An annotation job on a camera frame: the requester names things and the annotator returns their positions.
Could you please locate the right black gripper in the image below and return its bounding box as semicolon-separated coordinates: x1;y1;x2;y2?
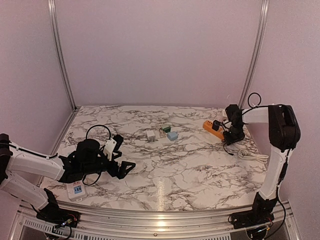
222;124;245;146

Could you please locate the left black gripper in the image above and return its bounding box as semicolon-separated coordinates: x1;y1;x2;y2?
81;152;136;179

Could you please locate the black adapter with cable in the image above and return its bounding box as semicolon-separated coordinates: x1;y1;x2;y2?
212;120;234;156

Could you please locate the white power cord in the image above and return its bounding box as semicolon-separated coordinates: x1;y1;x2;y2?
237;149;270;163

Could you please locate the orange power strip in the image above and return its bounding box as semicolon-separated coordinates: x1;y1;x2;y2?
202;120;224;141

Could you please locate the green plug adapter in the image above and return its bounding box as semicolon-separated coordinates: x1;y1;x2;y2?
161;124;171;133

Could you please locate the light blue plug adapter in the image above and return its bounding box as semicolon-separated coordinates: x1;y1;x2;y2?
167;131;179;141

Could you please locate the white travel adapter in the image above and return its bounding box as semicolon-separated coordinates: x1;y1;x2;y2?
221;109;228;121

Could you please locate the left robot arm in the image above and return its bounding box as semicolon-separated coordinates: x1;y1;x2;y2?
0;133;136;223

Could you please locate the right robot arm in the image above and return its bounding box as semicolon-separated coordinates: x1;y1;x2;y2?
223;104;301;224

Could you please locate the white usb charger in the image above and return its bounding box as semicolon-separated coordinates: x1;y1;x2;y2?
146;130;156;142

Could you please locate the white pastel power strip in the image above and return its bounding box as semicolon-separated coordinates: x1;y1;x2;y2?
61;146;88;202

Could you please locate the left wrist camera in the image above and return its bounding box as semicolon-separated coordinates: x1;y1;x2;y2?
103;138;117;161

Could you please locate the front aluminium rail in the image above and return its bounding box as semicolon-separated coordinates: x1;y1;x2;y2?
7;201;302;240

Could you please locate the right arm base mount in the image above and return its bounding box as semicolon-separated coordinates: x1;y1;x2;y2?
228;192;278;229

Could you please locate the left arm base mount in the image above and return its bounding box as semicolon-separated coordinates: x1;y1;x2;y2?
36;188;80;228

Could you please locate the right aluminium frame post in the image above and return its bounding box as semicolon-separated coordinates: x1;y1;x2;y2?
238;0;270;108

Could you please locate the aluminium frame post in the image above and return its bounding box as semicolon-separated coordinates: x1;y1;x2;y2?
47;0;77;112
238;0;270;108

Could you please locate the left aluminium frame post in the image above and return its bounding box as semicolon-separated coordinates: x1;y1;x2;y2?
47;0;77;112

